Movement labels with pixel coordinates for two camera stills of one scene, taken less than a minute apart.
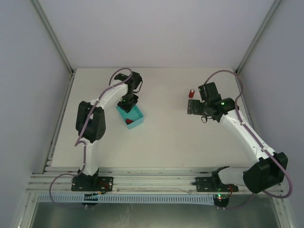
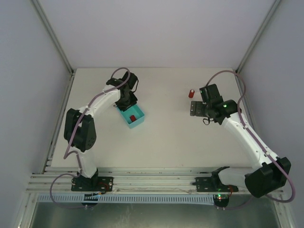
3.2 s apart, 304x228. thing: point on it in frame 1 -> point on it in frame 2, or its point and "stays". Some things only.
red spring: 191,93 stays
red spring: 128,121 -> 132,118
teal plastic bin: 134,114 stays
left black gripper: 128,106 stays
